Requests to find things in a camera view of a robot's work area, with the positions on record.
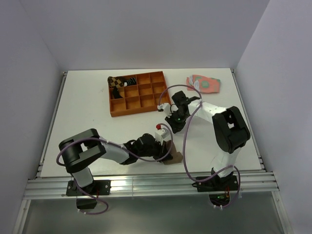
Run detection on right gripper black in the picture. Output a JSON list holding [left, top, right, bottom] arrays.
[[165, 110, 189, 134]]

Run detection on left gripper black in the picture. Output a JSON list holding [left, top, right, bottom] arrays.
[[138, 138, 172, 162]]

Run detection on brown sock striped cuff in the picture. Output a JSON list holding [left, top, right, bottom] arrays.
[[163, 140, 183, 165]]

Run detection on black white striped sock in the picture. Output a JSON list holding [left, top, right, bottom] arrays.
[[124, 77, 137, 87]]

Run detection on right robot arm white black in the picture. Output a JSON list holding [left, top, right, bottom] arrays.
[[157, 91, 251, 190]]

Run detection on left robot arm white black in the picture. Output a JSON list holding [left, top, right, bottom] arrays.
[[56, 128, 173, 195]]

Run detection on orange compartment tray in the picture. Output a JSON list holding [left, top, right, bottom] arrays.
[[108, 71, 171, 117]]

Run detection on pink green dotted sock pair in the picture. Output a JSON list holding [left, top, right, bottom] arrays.
[[186, 75, 221, 94]]

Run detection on checkered brown rolled sock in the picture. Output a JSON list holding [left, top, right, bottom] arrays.
[[107, 76, 127, 99]]

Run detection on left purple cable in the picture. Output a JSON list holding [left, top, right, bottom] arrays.
[[56, 122, 174, 215]]

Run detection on purple cable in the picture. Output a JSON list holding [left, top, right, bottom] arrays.
[[157, 84, 242, 209], [56, 122, 174, 215]]

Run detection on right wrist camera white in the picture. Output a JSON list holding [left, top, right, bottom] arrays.
[[157, 103, 171, 117]]

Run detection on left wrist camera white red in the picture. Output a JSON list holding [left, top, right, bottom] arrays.
[[154, 124, 171, 144]]

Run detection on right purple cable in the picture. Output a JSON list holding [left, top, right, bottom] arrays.
[[157, 84, 242, 209]]

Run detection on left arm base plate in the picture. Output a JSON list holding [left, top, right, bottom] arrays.
[[66, 180, 111, 196]]

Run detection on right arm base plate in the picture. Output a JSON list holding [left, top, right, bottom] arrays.
[[192, 173, 239, 192]]

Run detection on aluminium rail frame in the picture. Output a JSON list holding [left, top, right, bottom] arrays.
[[23, 171, 279, 200]]

